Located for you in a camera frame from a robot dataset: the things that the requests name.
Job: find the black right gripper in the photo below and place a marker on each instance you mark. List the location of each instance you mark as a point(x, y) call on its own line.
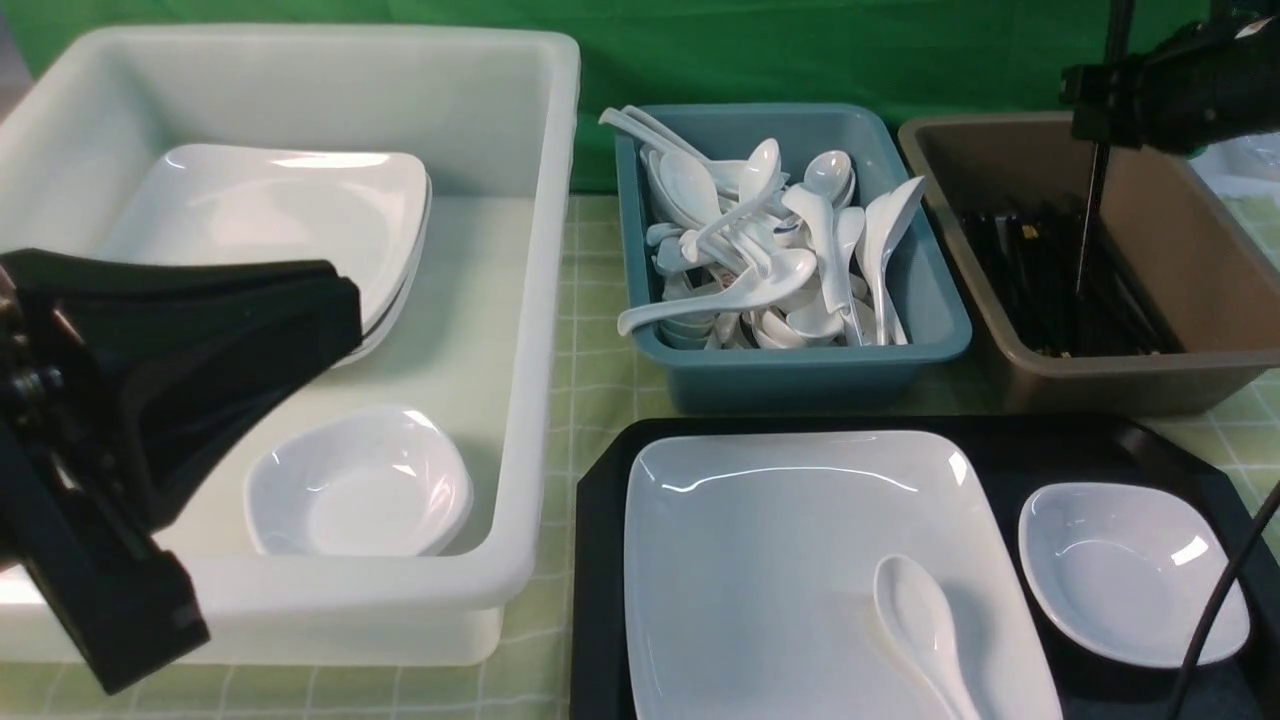
point(1206, 84)

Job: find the black chopstick pair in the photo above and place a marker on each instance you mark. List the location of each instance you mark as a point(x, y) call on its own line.
point(1096, 187)

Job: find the small white sauce bowl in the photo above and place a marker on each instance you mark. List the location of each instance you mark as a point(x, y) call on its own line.
point(1124, 571)

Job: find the white ceramic soup spoon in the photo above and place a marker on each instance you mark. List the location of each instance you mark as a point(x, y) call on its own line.
point(916, 616)

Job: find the large white square plate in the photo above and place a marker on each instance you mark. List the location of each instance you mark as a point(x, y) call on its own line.
point(749, 564)

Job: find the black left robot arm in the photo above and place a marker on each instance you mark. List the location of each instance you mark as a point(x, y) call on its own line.
point(124, 386)

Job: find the top stacked white plate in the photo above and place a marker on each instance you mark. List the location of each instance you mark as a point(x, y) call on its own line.
point(210, 204)

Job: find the stacked white plate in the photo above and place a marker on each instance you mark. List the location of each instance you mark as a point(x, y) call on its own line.
point(415, 256)
point(385, 323)
point(210, 204)

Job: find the middle stacked white plate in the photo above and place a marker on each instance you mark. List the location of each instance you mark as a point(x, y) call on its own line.
point(415, 256)

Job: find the bottom stacked white plate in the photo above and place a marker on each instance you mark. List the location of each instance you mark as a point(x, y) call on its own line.
point(385, 323)

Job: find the brown plastic chopstick bin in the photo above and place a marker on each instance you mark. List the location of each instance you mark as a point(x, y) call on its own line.
point(1215, 288)

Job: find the pile of black chopsticks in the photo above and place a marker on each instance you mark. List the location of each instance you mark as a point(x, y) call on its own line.
point(1030, 256)

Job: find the green backdrop cloth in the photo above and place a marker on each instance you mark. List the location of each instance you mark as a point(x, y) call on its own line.
point(902, 59)

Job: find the white spoon right upright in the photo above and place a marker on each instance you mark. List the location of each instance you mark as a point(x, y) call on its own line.
point(888, 217)

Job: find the white spoon centre bin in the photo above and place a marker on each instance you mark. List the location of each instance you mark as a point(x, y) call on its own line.
point(834, 300)

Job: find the long white spoon front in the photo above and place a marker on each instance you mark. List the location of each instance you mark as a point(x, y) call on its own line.
point(790, 270)

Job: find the white spoon top left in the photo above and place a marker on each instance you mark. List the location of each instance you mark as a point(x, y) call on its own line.
point(649, 131)

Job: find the black serving tray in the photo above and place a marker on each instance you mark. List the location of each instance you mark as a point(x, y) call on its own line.
point(1014, 455)

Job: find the green checkered tablecloth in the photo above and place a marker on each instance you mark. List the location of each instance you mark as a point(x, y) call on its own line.
point(600, 385)

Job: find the small white bowl in tub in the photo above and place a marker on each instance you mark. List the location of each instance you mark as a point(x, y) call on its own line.
point(383, 481)

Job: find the large white plastic tub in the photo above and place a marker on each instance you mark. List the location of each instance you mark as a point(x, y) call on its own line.
point(491, 113)

